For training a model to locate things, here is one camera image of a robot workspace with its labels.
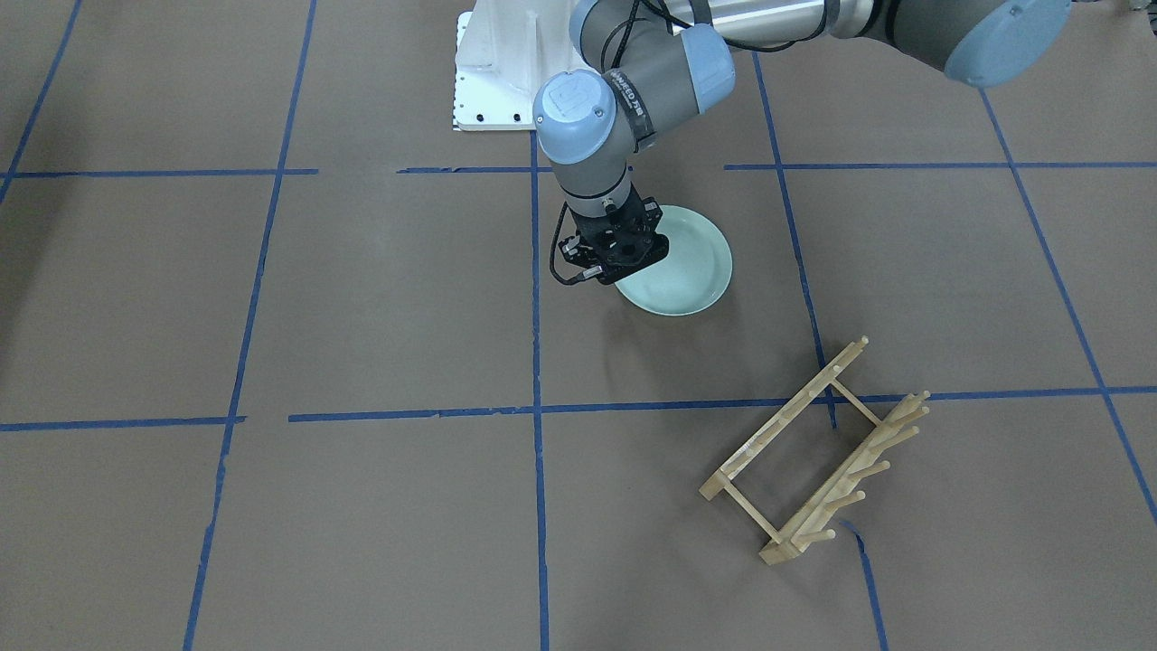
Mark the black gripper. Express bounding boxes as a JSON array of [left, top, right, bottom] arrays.
[[558, 194, 670, 286]]

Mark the light green plate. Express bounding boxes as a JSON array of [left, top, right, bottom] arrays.
[[616, 204, 734, 316]]

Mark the wooden dish rack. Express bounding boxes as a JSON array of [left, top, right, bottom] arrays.
[[698, 336, 930, 565]]

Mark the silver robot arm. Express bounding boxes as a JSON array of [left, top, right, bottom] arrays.
[[532, 1, 1071, 286]]

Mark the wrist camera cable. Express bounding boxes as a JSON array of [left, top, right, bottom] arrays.
[[550, 201, 605, 288]]

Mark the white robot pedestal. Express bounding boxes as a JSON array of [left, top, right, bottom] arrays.
[[452, 1, 585, 132]]

